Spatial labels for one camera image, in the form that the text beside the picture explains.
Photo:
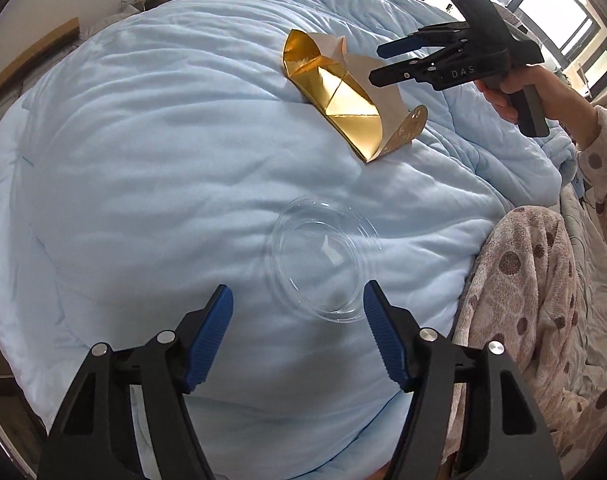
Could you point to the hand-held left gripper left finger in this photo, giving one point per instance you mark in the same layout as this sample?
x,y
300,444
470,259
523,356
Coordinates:
x,y
208,345

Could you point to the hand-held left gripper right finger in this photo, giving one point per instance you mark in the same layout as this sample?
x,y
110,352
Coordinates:
x,y
386,340

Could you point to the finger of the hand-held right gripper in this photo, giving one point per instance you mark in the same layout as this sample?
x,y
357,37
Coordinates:
x,y
391,50
388,78

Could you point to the gold paper box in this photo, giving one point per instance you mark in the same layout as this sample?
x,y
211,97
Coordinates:
x,y
338,90

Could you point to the clear plastic bowl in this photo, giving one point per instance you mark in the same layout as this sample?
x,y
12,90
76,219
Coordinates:
x,y
328,260

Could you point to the person's right forearm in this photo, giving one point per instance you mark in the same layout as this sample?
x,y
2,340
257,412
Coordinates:
x,y
603,160

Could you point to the person's right hand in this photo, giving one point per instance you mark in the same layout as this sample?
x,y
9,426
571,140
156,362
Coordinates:
x,y
553,95

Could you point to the window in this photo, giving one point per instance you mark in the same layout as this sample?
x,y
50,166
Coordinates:
x,y
558,5

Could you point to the person's spotted pajama leg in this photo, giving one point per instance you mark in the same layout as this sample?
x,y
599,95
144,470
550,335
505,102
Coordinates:
x,y
533,310

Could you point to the light blue quilt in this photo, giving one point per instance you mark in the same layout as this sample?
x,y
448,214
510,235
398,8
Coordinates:
x,y
133,160

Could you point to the flat cardboard piece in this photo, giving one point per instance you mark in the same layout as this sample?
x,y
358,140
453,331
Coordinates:
x,y
33,57

